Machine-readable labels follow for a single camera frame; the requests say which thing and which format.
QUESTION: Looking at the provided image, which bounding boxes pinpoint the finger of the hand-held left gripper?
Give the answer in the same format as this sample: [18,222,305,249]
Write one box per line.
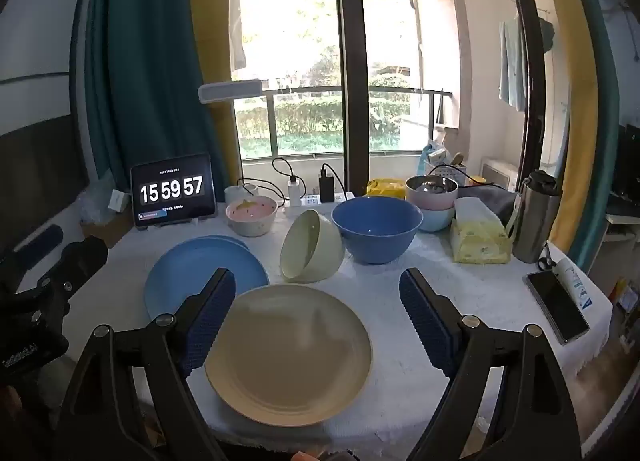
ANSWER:
[36,236,109,303]
[0,225,64,273]

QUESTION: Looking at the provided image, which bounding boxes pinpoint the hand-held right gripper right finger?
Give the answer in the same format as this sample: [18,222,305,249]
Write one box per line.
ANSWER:
[398,267,583,461]

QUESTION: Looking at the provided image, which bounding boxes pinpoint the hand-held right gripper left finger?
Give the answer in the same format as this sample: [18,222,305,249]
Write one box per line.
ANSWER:
[52,267,237,461]

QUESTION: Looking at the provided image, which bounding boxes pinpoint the blue plate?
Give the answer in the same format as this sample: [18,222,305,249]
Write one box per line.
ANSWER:
[200,234,251,253]
[144,236,271,324]

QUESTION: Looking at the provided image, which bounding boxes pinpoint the beige plate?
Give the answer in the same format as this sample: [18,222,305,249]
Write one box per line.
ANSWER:
[204,284,374,428]

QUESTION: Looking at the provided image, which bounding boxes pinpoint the pink strawberry bowl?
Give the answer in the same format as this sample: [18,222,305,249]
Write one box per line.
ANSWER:
[225,196,279,238]

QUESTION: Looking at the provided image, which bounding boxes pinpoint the beige bowl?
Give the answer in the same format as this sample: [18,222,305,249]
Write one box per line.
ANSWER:
[279,209,347,285]

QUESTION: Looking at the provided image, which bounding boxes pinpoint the cardboard box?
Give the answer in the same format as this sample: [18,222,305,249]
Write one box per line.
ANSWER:
[80,211,133,248]

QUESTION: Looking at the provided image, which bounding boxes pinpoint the clear plastic bag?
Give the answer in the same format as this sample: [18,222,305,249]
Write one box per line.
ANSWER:
[75,173,126,224]

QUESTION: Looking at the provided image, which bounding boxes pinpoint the small white box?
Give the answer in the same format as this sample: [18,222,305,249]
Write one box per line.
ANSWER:
[107,189,132,214]

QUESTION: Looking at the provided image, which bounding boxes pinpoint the large blue bowl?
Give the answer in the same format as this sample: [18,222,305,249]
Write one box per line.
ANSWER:
[331,197,424,265]

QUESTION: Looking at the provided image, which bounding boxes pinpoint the yellow tissue pack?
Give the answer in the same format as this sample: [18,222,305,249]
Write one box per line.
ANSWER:
[448,197,513,264]

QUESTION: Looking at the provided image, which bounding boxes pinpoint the tablet with clock display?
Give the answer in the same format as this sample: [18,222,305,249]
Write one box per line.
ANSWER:
[131,153,218,228]

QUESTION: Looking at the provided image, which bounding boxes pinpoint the black smartphone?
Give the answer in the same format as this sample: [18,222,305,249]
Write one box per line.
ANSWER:
[523,269,591,345]

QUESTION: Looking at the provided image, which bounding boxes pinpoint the stainless steel bowl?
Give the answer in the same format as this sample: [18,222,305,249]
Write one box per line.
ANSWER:
[405,175,459,196]

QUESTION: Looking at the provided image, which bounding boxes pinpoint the grey cloth bag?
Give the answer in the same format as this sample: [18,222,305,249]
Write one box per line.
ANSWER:
[457,183,521,226]

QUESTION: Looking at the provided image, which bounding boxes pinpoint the stainless steel tumbler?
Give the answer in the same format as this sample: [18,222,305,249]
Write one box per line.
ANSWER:
[511,170,563,264]

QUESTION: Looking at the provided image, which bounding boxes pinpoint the white power strip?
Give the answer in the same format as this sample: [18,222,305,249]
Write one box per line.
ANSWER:
[282,192,356,209]

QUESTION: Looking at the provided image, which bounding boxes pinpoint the white mesh basket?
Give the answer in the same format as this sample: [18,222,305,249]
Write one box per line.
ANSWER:
[422,163,468,186]

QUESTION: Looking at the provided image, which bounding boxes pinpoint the white tube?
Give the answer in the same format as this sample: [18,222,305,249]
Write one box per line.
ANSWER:
[552,257,594,312]

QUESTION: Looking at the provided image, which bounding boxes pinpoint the blue white packet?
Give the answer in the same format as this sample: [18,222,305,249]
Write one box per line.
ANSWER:
[424,140,451,165]

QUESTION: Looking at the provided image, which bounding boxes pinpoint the teal curtain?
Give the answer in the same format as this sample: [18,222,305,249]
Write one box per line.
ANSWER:
[560,0,621,262]
[82,0,223,204]

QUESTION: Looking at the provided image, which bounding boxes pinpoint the white desk lamp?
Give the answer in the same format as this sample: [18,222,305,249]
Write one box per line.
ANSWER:
[198,79,264,204]

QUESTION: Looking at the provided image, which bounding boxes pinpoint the balcony railing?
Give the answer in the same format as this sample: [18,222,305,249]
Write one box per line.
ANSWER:
[235,86,453,152]

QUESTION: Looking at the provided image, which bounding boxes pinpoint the light blue hanging towel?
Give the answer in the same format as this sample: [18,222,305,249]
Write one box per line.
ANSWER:
[498,18,528,112]

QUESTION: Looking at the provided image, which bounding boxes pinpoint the dark hanging garment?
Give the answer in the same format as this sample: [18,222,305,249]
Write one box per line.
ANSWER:
[539,16,556,54]

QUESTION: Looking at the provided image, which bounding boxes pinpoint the black lamp cable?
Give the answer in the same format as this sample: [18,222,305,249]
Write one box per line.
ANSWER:
[237,180,288,206]

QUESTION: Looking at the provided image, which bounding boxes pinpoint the dark sliding door frame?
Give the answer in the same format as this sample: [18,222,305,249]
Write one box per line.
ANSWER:
[225,0,546,202]

